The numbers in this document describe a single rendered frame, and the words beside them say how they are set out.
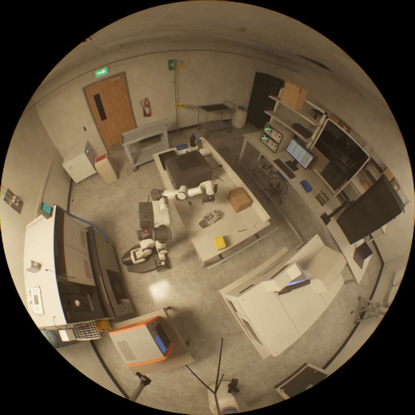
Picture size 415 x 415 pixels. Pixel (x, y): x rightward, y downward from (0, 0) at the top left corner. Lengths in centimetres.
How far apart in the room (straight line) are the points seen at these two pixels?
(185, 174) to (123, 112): 302
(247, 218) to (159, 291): 169
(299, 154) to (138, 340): 309
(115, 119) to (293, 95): 393
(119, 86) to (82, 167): 213
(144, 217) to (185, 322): 174
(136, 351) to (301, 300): 136
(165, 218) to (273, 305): 107
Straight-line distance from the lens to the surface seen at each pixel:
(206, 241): 155
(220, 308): 243
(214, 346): 260
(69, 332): 186
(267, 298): 104
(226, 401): 251
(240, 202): 163
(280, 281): 88
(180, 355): 187
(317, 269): 118
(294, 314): 117
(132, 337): 146
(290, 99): 277
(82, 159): 404
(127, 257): 229
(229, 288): 150
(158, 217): 128
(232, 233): 162
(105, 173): 356
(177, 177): 162
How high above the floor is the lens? 238
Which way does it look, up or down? 59 degrees down
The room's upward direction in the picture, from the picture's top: 6 degrees clockwise
